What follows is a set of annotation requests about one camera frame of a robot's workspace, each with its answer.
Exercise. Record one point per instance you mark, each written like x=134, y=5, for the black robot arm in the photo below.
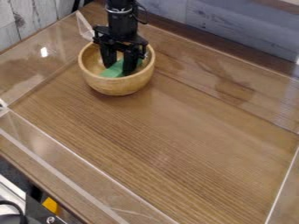
x=123, y=19

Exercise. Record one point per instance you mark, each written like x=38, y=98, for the clear acrylic corner bracket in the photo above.
x=86, y=30

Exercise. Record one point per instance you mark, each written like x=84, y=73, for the green rectangular block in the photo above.
x=115, y=71

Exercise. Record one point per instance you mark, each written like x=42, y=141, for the brown wooden bowl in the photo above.
x=114, y=86

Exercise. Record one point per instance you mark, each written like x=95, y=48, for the clear acrylic tray wall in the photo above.
x=86, y=191

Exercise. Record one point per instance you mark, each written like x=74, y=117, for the black device with yellow label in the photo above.
x=44, y=211

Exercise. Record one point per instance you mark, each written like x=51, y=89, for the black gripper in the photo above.
x=114, y=41

